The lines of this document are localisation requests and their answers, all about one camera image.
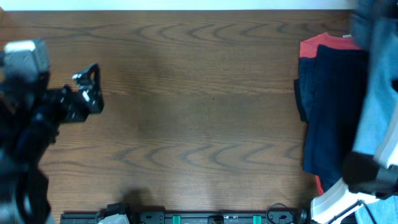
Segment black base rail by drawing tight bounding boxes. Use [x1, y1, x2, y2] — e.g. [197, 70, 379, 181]
[60, 203, 311, 224]

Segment light blue denim jeans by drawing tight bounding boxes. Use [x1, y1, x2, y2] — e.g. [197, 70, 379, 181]
[348, 0, 398, 224]

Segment navy blue folded garment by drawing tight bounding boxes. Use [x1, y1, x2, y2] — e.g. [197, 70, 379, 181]
[299, 45, 369, 191]

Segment black garment under pile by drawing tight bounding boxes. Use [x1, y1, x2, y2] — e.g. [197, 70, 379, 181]
[294, 79, 308, 123]

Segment red t-shirt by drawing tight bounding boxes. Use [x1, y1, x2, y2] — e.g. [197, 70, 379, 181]
[299, 32, 361, 58]

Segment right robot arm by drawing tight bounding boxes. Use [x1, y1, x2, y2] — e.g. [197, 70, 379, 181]
[310, 79, 397, 223]

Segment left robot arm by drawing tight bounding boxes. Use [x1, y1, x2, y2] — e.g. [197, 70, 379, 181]
[1, 63, 104, 223]

